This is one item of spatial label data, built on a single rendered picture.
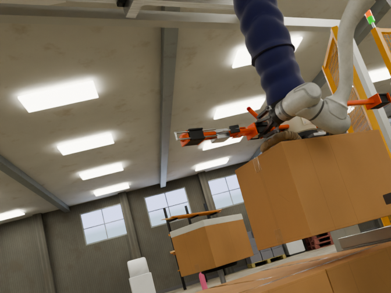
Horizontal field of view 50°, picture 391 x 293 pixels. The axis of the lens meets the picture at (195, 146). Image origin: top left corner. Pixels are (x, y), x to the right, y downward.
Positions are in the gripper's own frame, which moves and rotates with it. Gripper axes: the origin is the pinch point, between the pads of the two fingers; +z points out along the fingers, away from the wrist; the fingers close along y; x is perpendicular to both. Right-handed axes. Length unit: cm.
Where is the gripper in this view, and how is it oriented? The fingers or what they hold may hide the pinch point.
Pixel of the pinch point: (256, 130)
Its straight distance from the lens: 199.9
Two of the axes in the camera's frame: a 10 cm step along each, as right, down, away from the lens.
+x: 8.7, -1.1, 4.9
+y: 2.7, 9.3, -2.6
